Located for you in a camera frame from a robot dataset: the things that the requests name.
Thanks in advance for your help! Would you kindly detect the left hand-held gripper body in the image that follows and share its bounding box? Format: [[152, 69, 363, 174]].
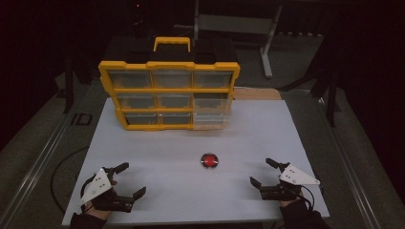
[[79, 166, 135, 214]]

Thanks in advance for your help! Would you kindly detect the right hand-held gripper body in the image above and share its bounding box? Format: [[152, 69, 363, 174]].
[[259, 163, 321, 202]]

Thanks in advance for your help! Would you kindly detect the person's right hand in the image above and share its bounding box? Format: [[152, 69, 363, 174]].
[[280, 195, 305, 209]]

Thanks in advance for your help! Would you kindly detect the person's left hand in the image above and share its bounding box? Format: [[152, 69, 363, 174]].
[[83, 200, 113, 220]]

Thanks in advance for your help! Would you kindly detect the red round button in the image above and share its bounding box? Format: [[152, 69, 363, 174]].
[[200, 153, 220, 170]]

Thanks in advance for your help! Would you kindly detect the group of clear small drawers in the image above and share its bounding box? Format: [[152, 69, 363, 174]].
[[108, 70, 234, 126]]

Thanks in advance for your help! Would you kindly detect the wooden board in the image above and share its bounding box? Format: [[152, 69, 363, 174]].
[[233, 88, 283, 101]]

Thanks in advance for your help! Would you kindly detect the clear plastic drawer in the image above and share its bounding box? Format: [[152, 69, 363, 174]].
[[192, 97, 233, 131]]

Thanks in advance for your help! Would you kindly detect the black tripod stand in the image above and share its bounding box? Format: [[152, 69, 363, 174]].
[[279, 47, 342, 128]]

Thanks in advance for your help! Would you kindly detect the yellow black organizer cabinet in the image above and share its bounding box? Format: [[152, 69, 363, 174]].
[[97, 36, 242, 132]]

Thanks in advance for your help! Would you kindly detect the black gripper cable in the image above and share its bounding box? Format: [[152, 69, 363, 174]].
[[79, 177, 96, 214], [299, 185, 317, 212]]

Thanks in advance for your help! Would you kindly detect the black floor cable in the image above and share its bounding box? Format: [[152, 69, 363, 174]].
[[50, 146, 91, 206]]

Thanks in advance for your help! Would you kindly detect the aluminium rail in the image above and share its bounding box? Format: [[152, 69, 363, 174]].
[[317, 97, 381, 229], [0, 104, 79, 229]]

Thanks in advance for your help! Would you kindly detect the black floor bracket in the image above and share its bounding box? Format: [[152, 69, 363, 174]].
[[70, 113, 94, 126]]

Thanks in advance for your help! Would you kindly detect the black stand post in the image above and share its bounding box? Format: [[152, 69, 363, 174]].
[[61, 56, 76, 115]]

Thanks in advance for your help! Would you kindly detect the grey metal desk frame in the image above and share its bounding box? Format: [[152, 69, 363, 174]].
[[193, 0, 284, 79]]

